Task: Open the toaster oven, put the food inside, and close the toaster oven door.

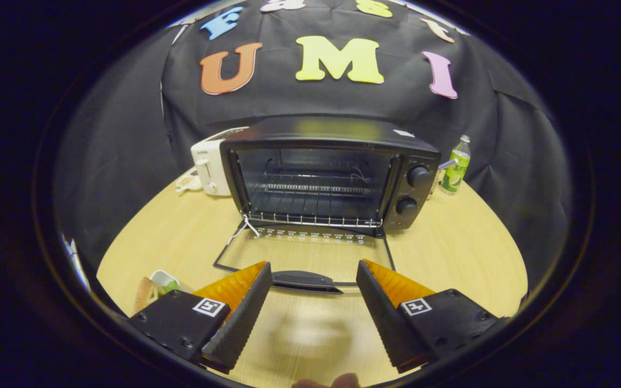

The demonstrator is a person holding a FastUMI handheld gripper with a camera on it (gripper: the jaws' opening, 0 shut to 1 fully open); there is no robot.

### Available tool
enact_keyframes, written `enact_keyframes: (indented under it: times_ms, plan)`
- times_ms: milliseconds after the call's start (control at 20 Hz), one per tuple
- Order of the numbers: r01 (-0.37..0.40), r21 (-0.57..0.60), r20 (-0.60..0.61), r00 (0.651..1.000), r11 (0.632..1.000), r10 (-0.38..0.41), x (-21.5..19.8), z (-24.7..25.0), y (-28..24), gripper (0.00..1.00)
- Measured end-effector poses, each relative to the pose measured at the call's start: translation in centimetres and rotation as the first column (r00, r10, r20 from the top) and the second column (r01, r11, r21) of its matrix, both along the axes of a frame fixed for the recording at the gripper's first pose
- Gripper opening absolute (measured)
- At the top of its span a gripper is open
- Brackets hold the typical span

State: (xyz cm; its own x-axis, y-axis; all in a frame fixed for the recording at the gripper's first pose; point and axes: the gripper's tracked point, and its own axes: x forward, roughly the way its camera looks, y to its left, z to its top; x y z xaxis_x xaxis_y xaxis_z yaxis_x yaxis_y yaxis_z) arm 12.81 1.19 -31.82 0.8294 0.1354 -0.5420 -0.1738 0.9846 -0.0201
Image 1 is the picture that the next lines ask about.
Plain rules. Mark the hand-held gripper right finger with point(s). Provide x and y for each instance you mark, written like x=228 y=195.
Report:
x=386 y=318

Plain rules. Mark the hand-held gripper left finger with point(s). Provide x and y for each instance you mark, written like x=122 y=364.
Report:
x=246 y=318

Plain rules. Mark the black toaster oven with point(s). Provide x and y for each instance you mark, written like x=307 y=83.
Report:
x=423 y=202

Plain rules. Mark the white pop-up toaster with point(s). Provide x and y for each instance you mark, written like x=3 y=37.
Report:
x=211 y=161

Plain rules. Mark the green label plastic bottle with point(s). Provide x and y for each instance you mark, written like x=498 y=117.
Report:
x=455 y=170

